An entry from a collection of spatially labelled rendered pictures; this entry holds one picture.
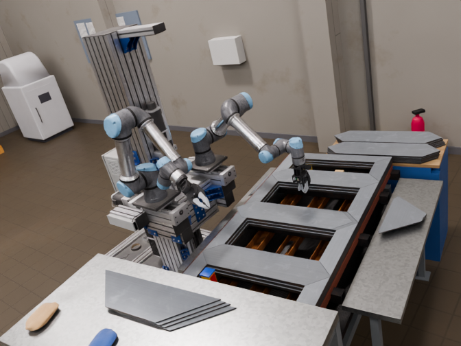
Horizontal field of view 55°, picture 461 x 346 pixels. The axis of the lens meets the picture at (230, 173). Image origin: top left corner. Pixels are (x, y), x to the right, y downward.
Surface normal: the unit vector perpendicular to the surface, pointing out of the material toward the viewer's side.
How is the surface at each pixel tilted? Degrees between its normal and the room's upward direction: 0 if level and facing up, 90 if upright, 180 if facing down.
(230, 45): 90
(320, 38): 90
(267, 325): 0
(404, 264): 0
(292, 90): 90
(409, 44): 90
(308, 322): 0
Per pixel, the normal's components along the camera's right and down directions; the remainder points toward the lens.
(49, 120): 0.77, 0.12
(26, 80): 0.66, -0.17
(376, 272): -0.22, -0.87
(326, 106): -0.59, 0.48
